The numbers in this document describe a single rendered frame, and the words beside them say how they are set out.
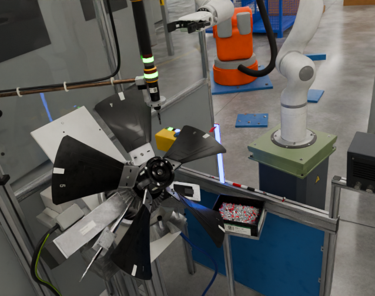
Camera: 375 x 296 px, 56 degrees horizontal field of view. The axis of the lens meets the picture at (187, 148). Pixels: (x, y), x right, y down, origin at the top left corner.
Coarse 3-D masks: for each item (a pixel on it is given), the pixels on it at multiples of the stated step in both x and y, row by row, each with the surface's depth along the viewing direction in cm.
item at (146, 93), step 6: (138, 78) 119; (144, 78) 120; (138, 84) 120; (144, 84) 119; (144, 90) 121; (144, 96) 122; (162, 96) 125; (150, 102) 122; (156, 102) 121; (162, 102) 122
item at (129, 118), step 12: (132, 96) 137; (96, 108) 136; (108, 108) 136; (120, 108) 135; (132, 108) 135; (144, 108) 136; (108, 120) 135; (120, 120) 135; (132, 120) 134; (144, 120) 134; (120, 132) 135; (132, 132) 134; (144, 132) 133; (132, 144) 133
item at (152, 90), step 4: (148, 84) 120; (152, 84) 119; (156, 84) 120; (152, 88) 120; (156, 88) 120; (152, 92) 121; (156, 92) 121; (152, 96) 122; (156, 96) 122; (152, 100) 123; (156, 100) 122; (156, 108) 124; (160, 108) 125
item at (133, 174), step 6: (126, 168) 124; (132, 168) 125; (138, 168) 126; (126, 174) 125; (132, 174) 126; (120, 180) 125; (126, 180) 126; (132, 180) 128; (120, 186) 126; (126, 186) 128; (132, 186) 129
